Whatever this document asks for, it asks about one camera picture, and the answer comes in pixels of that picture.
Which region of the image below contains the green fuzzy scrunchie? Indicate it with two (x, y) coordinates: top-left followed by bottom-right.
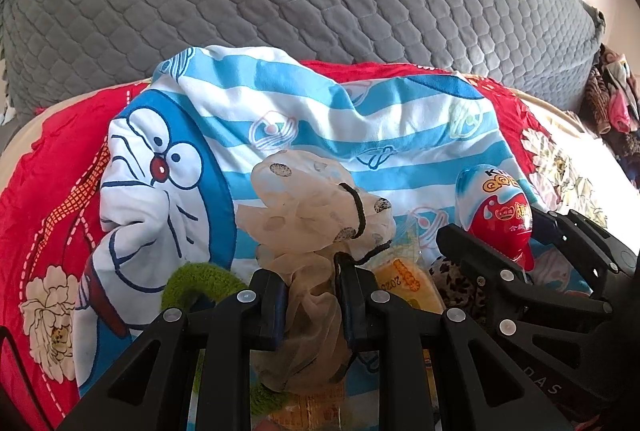
(160, 262), (287, 419)

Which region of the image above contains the black cable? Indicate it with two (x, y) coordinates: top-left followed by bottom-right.
(0, 325), (56, 431)

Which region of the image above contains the red floral blanket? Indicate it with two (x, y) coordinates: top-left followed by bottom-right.
(0, 60), (608, 431)

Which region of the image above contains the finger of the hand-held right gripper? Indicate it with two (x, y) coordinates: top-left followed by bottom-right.
(530, 206), (640, 298)
(436, 223), (614, 338)

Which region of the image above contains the red egg-shaped candy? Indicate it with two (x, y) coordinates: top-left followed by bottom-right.
(454, 163), (536, 272)

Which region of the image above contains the pile of clothes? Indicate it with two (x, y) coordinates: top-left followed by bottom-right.
(580, 43), (640, 162)

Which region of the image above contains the blue striped cartoon cloth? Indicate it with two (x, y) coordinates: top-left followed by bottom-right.
(75, 45), (591, 431)

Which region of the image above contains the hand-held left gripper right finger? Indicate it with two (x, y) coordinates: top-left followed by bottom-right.
(334, 268), (576, 431)

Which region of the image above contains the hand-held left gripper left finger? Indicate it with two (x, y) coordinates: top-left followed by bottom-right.
(55, 270), (289, 431)

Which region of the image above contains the leopard print scrunchie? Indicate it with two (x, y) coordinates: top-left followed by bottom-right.
(427, 256), (501, 327)

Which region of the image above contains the beige sheer scrunchie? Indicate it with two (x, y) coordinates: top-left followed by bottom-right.
(235, 150), (398, 394)

